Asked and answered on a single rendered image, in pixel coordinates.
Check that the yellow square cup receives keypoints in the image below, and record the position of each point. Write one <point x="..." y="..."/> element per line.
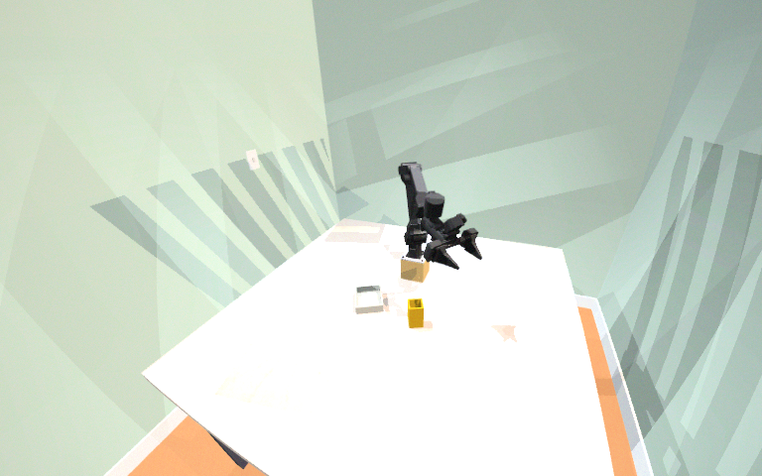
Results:
<point x="415" y="312"/>

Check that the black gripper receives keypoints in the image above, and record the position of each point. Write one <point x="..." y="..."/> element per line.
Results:
<point x="436" y="250"/>

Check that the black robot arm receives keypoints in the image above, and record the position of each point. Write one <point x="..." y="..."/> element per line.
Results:
<point x="424" y="204"/>

